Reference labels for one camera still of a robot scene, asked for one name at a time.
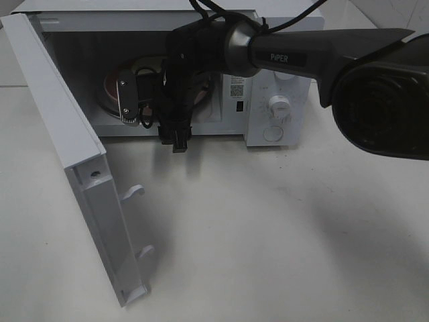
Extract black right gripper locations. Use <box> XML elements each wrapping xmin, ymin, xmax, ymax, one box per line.
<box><xmin>117</xmin><ymin>60</ymin><xmax>208</xmax><ymax>153</ymax></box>

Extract pink plate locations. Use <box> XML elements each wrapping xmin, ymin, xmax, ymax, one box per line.
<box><xmin>103</xmin><ymin>57</ymin><xmax>217</xmax><ymax>109</ymax></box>

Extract white microwave door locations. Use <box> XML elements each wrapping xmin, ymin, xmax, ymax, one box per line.
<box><xmin>1</xmin><ymin>13</ymin><xmax>154</xmax><ymax>307</ymax></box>

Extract round white door button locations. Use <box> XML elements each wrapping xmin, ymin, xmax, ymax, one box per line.
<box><xmin>263</xmin><ymin>125</ymin><xmax>284</xmax><ymax>142</ymax></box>

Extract white timer knob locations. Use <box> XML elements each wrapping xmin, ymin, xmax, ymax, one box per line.
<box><xmin>268</xmin><ymin>95</ymin><xmax>291</xmax><ymax>119</ymax></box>

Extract sandwich with lettuce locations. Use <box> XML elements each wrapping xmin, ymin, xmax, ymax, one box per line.
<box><xmin>131</xmin><ymin>56</ymin><xmax>164</xmax><ymax>75</ymax></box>

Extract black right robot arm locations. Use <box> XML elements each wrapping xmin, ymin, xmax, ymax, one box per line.
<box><xmin>134</xmin><ymin>18</ymin><xmax>428</xmax><ymax>160</ymax></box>

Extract glass microwave turntable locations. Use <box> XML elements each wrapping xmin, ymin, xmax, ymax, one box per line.
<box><xmin>96</xmin><ymin>94</ymin><xmax>120</xmax><ymax>119</ymax></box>

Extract white microwave oven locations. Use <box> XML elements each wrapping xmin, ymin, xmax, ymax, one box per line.
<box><xmin>2</xmin><ymin>1</ymin><xmax>310</xmax><ymax>146</ymax></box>

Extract white warning label sticker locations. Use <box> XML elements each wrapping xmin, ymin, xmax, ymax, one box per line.
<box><xmin>229</xmin><ymin>76</ymin><xmax>247</xmax><ymax>99</ymax></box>

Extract upper white power knob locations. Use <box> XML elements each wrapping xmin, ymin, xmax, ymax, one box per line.
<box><xmin>274</xmin><ymin>71</ymin><xmax>296</xmax><ymax>81</ymax></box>

